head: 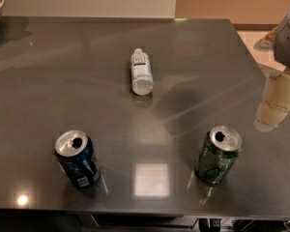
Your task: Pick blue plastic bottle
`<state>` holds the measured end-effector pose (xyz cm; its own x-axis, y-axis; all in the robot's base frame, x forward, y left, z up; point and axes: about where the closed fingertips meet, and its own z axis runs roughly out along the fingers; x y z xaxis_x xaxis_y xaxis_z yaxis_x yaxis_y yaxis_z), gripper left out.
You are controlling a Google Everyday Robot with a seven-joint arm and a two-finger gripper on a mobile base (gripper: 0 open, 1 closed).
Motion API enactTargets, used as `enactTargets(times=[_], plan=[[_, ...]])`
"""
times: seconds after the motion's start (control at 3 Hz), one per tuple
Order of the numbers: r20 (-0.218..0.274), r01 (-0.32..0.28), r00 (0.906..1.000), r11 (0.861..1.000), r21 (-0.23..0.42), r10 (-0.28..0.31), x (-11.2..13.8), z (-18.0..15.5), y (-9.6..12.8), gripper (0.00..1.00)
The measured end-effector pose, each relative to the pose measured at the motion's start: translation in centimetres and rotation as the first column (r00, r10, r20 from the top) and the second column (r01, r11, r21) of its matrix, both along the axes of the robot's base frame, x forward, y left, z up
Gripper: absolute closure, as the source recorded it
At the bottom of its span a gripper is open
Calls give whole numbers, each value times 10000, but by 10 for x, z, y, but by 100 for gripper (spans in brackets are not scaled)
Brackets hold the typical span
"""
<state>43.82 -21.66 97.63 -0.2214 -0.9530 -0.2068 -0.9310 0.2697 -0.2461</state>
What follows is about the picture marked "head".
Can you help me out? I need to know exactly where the clear plastic water bottle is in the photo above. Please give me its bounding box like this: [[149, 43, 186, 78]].
[[130, 48, 154, 96]]

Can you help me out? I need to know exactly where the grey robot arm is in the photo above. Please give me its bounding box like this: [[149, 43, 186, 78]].
[[254, 12, 290, 132]]

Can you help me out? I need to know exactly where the blue soda can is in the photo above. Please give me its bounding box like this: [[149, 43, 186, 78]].
[[55, 130, 100, 189]]

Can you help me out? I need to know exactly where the green soda can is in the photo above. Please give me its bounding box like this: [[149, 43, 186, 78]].
[[194, 126, 242, 185]]

